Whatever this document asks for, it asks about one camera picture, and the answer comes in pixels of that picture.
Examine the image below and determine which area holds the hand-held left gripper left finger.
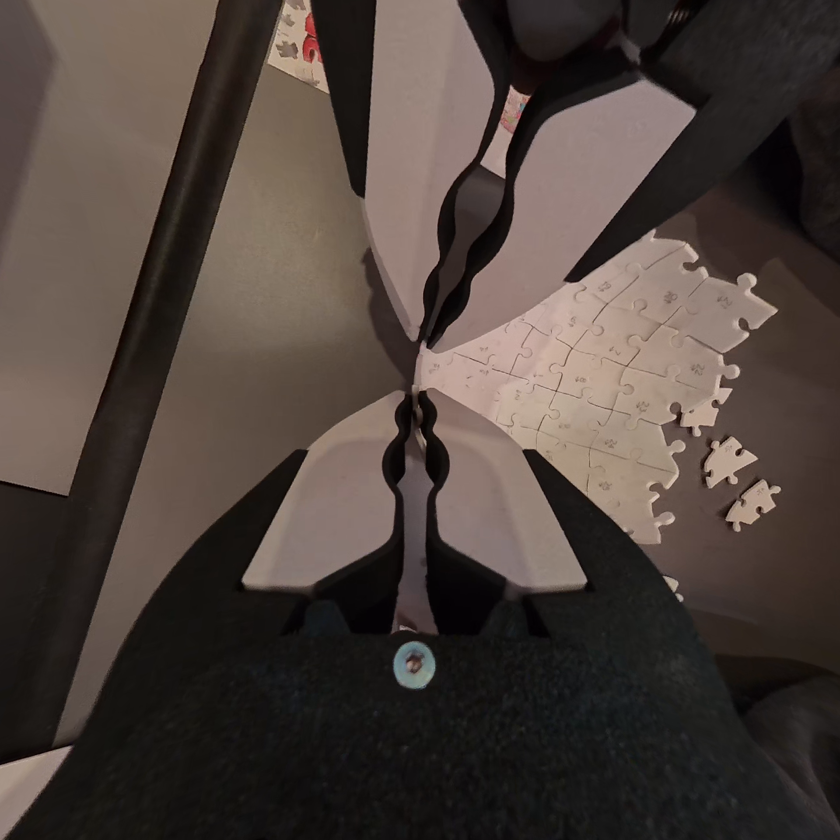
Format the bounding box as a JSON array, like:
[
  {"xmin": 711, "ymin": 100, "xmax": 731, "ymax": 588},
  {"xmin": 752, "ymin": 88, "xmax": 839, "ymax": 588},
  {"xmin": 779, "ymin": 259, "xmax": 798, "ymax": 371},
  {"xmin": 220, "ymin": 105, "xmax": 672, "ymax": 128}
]
[{"xmin": 241, "ymin": 390, "xmax": 408, "ymax": 601}]

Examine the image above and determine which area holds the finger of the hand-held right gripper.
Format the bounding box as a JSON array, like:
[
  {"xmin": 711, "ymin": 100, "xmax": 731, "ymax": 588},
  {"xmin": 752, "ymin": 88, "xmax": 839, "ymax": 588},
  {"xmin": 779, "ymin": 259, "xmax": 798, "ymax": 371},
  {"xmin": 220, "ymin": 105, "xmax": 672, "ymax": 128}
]
[
  {"xmin": 425, "ymin": 69, "xmax": 698, "ymax": 350},
  {"xmin": 358, "ymin": 0, "xmax": 496, "ymax": 343}
]

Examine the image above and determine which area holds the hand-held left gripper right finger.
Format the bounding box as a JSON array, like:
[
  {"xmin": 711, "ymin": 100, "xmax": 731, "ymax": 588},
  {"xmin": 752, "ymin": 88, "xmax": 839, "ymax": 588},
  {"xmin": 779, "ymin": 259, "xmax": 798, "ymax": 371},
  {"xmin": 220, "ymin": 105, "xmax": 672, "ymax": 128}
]
[{"xmin": 422, "ymin": 387, "xmax": 589, "ymax": 602}]

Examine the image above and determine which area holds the half-built colourful puzzle ball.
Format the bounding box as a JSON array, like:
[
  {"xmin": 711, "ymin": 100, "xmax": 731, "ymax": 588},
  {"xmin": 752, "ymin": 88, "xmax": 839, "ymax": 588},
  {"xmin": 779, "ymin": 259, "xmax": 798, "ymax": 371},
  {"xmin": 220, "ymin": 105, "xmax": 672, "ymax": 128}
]
[{"xmin": 410, "ymin": 230, "xmax": 780, "ymax": 546}]

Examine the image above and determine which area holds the scattered pile of puzzle pieces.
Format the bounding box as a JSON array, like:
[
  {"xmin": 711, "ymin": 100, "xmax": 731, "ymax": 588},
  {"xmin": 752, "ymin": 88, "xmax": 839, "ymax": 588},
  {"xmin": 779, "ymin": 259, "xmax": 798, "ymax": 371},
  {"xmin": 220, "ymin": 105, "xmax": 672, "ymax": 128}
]
[{"xmin": 663, "ymin": 392, "xmax": 783, "ymax": 602}]

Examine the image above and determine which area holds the white printed instruction leaflet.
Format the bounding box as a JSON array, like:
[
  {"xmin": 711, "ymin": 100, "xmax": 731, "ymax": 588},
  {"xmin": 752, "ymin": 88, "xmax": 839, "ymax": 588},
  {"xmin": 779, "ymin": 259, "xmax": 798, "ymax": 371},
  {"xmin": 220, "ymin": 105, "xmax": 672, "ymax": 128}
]
[{"xmin": 269, "ymin": 0, "xmax": 531, "ymax": 135}]

